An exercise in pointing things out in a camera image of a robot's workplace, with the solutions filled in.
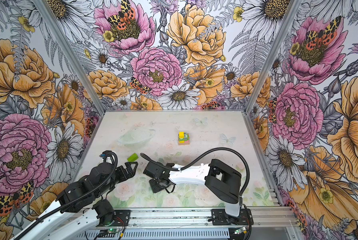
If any lime green block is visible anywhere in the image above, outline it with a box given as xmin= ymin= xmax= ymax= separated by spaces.
xmin=127 ymin=153 xmax=139 ymax=163

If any green owl number block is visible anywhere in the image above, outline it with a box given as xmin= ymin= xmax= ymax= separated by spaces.
xmin=178 ymin=134 xmax=190 ymax=142

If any natural wood block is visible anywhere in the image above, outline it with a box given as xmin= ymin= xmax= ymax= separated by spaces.
xmin=178 ymin=141 xmax=190 ymax=146

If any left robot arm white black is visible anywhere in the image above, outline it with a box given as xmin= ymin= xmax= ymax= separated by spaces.
xmin=13 ymin=151 xmax=139 ymax=240

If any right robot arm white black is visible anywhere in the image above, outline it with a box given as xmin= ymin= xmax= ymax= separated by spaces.
xmin=143 ymin=159 xmax=243 ymax=226

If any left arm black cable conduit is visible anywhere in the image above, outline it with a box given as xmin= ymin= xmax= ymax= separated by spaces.
xmin=13 ymin=150 xmax=119 ymax=238

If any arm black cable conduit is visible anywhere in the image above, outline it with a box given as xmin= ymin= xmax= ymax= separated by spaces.
xmin=13 ymin=150 xmax=119 ymax=238
xmin=139 ymin=146 xmax=251 ymax=197

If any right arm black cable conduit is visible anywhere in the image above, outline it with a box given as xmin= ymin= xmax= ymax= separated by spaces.
xmin=139 ymin=146 xmax=251 ymax=197

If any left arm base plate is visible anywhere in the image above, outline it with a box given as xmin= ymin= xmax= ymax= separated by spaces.
xmin=100 ymin=210 xmax=131 ymax=227

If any white vented cable duct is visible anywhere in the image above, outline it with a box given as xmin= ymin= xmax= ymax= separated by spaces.
xmin=74 ymin=228 xmax=230 ymax=240

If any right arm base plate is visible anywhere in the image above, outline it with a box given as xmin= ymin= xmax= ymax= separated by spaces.
xmin=208 ymin=209 xmax=254 ymax=226

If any aluminium front rail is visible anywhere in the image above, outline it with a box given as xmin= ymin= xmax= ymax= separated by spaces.
xmin=40 ymin=206 xmax=298 ymax=230

